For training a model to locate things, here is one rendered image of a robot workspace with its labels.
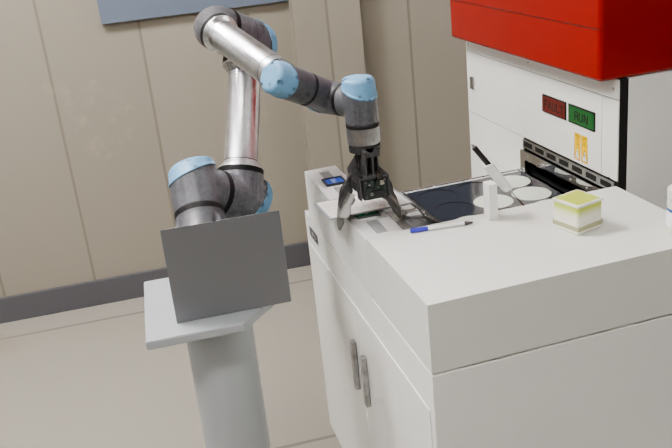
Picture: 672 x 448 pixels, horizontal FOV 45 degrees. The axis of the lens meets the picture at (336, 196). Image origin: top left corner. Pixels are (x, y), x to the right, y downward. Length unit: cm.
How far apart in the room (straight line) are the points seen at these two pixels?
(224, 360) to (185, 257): 28
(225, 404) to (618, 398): 88
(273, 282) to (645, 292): 78
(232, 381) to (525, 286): 76
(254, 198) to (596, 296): 84
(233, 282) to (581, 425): 79
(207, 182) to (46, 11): 188
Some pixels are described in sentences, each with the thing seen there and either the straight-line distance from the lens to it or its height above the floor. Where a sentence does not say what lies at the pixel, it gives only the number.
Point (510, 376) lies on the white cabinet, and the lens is 165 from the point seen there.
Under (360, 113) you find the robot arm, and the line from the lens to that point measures 179.
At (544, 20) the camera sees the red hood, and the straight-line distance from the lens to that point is 212.
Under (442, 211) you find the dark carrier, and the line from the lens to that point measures 209.
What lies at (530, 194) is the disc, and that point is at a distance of 218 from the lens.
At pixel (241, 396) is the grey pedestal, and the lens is 201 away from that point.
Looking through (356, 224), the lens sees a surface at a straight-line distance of 189.
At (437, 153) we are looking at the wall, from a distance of 404.
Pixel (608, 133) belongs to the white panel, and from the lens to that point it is 204.
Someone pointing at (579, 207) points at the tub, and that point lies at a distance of 174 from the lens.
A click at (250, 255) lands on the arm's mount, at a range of 182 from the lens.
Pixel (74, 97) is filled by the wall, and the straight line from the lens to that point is 372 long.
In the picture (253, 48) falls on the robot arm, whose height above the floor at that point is 137.
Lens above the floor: 167
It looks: 20 degrees down
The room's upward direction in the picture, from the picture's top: 6 degrees counter-clockwise
